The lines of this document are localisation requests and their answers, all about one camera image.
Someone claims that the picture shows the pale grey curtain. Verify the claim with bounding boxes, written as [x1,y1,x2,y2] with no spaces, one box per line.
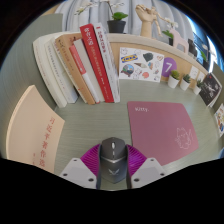
[54,0,194,43]

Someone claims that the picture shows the pink wooden horse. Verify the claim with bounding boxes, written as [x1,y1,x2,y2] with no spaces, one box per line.
[169,28,190,53]

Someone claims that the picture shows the pink mouse pad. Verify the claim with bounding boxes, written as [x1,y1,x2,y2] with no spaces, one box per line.
[127,100,200,167]

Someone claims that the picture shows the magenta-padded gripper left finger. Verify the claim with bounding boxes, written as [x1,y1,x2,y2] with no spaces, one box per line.
[59,143,101,190]

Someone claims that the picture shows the dark grey computer mouse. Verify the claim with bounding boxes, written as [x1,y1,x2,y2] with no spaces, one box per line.
[98,137,129,185]

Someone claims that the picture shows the wooden hand model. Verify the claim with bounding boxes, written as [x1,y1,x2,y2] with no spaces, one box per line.
[134,3,164,38]

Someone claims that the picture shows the potted plant by window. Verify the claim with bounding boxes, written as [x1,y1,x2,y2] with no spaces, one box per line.
[199,49,210,70]

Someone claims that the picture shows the grey-white book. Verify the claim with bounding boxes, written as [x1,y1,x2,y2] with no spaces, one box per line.
[73,39,106,103]

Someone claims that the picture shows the white orchid behind horse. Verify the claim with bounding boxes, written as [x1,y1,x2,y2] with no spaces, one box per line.
[162,19,180,46]

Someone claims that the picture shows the small succulent in white pot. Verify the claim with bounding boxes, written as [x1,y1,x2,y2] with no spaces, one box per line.
[167,70,181,89]
[193,79,204,96]
[179,73,192,92]

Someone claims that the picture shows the black cover book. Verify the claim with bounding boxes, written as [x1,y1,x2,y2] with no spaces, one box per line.
[199,72,223,108]

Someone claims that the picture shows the thin red and white book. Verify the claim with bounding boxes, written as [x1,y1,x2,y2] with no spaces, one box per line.
[68,44,101,104]

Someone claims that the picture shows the white wall socket plate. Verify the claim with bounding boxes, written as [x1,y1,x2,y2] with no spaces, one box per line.
[196,71,206,83]
[189,65,200,81]

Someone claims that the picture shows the black wooden horse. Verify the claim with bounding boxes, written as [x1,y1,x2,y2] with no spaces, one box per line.
[187,38,198,56]

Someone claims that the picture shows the colourful sticker card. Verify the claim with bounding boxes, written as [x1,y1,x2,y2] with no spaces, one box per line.
[214,103,224,138]

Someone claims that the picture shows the white orchid in black pot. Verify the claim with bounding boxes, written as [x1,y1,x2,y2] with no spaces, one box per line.
[74,0,129,34]

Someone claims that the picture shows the tan kraft book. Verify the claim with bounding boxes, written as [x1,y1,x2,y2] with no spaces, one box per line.
[54,33,96,106]

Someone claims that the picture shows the white sticker sheet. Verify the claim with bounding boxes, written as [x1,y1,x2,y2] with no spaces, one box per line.
[118,47,165,83]

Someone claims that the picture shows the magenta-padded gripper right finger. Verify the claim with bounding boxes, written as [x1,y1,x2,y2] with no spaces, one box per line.
[124,144,167,190]

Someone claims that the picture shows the white book with red title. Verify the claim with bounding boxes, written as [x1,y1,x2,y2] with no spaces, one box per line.
[93,22,121,104]

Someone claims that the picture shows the cream book with red title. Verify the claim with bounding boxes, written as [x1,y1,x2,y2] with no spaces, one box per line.
[5,84,66,174]

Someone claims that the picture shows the round purple number sticker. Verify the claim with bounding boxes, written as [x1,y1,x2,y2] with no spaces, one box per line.
[161,57,178,79]

